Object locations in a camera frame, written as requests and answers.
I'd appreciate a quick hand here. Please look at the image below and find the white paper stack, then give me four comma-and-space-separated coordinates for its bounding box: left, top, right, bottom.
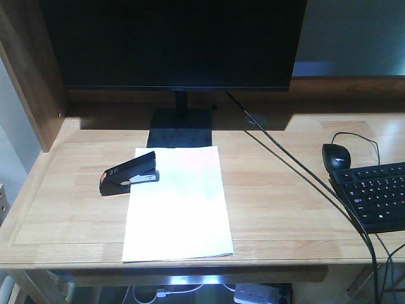
121, 146, 234, 262

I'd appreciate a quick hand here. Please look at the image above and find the black stapler with orange tab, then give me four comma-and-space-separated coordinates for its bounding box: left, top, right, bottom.
99, 151, 159, 196

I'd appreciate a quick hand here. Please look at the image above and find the wooden desk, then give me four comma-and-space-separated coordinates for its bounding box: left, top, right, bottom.
1, 1, 404, 303

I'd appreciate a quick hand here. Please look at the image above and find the white power strip under desk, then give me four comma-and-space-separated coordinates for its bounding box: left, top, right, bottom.
234, 283, 291, 304

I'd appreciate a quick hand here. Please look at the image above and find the black monitor with stand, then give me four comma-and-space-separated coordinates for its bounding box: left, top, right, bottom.
40, 1, 307, 148

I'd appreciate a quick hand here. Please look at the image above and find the black computer mouse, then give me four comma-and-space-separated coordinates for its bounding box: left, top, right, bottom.
322, 143, 351, 173

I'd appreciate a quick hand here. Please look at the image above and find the black keyboard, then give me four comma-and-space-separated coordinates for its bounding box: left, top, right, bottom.
330, 162, 404, 234

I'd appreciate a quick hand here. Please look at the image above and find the grey desk cable grommet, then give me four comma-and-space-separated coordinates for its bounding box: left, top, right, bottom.
244, 113, 268, 125

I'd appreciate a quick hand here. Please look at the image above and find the white cable on floor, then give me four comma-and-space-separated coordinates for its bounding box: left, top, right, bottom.
121, 283, 235, 304

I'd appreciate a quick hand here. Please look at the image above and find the black monitor cable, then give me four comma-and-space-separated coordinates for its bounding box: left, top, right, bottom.
225, 91, 380, 304

